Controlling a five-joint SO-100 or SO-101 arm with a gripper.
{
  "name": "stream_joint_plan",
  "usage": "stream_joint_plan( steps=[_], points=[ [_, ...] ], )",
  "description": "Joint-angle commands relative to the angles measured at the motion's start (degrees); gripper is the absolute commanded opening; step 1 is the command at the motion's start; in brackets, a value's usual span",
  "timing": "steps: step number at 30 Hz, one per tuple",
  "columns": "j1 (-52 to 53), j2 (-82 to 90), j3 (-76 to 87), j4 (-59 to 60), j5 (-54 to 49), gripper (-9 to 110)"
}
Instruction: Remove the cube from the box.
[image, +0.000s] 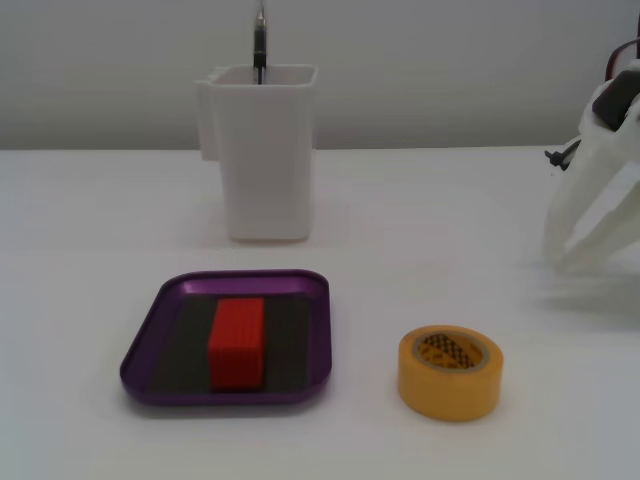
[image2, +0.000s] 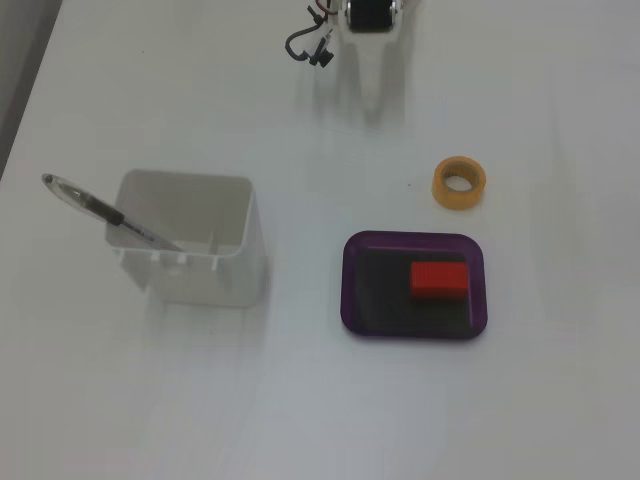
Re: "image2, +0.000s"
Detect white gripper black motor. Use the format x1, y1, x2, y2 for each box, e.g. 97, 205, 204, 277
337, 0, 404, 99

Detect red cube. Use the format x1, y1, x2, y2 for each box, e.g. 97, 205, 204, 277
409, 260, 474, 302

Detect small black plug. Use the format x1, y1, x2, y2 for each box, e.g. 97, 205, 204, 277
309, 41, 335, 69

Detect yellow tape roll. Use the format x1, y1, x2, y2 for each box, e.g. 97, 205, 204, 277
430, 155, 488, 213

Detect purple metal tray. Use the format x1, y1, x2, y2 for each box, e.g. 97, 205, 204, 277
340, 229, 488, 344

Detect white plastic container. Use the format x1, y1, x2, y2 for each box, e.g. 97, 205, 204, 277
102, 169, 267, 308

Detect black clear ballpoint pen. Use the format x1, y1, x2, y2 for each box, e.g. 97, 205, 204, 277
41, 172, 187, 253

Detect thin coloured wire bundle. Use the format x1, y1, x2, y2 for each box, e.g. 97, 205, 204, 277
305, 0, 342, 24

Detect dark grey cable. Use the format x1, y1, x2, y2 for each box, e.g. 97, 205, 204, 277
285, 24, 333, 62

